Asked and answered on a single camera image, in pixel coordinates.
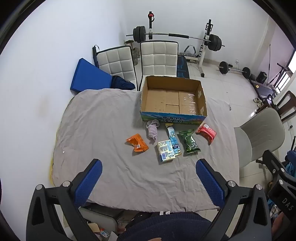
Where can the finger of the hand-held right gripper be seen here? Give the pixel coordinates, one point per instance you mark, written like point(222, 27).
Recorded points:
point(275, 163)

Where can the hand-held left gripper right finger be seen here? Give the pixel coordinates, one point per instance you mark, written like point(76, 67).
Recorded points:
point(209, 183)

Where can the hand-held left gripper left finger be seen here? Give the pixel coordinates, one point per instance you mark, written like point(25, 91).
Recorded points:
point(89, 183)

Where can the green packet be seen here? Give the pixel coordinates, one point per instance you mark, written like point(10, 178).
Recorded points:
point(189, 142)

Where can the red packet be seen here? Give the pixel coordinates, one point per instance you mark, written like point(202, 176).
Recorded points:
point(207, 133)

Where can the white tissue packet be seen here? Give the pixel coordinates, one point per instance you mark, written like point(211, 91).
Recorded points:
point(165, 150)

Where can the long blue packet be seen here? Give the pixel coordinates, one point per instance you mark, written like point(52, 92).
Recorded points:
point(172, 135)

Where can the orange snack packet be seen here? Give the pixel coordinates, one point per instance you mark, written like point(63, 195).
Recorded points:
point(138, 143)

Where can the lilac sock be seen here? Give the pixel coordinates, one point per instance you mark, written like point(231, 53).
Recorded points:
point(152, 132)

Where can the cardboard box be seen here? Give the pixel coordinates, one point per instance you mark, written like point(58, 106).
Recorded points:
point(171, 99)

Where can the blue clothes pile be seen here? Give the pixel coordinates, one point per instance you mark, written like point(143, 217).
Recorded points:
point(290, 165)

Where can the black thin poles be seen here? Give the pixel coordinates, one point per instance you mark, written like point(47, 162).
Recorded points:
point(293, 143)

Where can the grey shell chair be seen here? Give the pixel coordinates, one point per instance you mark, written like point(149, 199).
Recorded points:
point(261, 134)

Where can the white padded seat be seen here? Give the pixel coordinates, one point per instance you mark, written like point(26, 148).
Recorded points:
point(101, 215)

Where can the grey bedsheet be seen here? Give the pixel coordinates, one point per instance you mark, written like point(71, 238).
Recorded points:
point(104, 139)

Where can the person's dark blue sweater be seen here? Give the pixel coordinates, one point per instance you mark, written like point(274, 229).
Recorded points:
point(166, 228)

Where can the pair of slippers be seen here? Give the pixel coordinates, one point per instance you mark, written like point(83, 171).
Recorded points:
point(257, 100)

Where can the dark wooden chair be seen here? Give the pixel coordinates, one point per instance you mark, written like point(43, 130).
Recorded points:
point(289, 99)

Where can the black speaker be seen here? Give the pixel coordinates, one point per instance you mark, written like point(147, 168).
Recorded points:
point(262, 77)

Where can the black tripod stand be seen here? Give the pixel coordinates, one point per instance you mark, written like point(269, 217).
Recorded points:
point(281, 71)

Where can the window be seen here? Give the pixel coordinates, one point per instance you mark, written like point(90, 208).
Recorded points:
point(290, 71)

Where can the thin black rod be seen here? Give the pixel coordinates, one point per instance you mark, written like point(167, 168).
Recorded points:
point(269, 64)

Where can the dark blue cloth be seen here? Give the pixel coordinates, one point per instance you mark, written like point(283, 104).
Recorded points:
point(122, 83)

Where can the blue foam mat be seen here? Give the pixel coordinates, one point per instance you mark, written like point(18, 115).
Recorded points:
point(87, 76)

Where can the short barbell with black plates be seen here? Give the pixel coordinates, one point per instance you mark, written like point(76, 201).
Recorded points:
point(223, 67)

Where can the black weight bench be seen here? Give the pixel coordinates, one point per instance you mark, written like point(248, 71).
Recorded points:
point(182, 67)

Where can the white barbell rack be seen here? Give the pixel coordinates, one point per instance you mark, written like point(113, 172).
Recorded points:
point(203, 60)

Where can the white quilted padded chair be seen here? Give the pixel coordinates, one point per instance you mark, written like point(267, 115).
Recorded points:
point(115, 62)
point(157, 58)

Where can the black slim bag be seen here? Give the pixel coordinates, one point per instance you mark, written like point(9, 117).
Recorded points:
point(94, 54)

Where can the long barbell with black plates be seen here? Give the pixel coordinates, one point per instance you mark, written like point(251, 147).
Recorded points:
point(178, 35)

